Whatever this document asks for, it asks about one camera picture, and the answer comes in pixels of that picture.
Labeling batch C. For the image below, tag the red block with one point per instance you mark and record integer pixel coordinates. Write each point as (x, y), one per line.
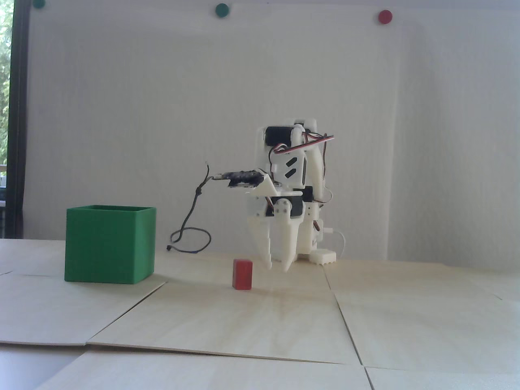
(242, 274)

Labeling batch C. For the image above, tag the black wrist camera board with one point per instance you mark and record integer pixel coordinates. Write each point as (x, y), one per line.
(241, 177)

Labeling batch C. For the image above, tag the green box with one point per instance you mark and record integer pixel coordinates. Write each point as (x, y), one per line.
(105, 248)

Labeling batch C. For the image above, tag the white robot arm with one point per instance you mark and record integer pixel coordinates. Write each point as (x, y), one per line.
(307, 243)

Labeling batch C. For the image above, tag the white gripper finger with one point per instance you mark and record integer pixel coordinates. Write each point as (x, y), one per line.
(286, 243)
(263, 239)

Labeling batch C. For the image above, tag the green round magnet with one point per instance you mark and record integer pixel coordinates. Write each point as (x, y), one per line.
(222, 10)
(38, 3)

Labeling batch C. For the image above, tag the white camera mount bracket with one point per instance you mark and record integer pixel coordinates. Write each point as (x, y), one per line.
(266, 187)

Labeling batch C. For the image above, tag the black window frame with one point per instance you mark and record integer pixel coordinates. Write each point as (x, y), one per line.
(18, 122)

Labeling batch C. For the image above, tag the red round magnet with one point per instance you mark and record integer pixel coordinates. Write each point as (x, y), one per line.
(385, 16)

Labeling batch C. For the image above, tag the white table clamp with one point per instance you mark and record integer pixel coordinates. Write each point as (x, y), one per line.
(323, 257)

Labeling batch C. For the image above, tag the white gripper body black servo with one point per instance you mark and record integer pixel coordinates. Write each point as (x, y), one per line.
(291, 208)

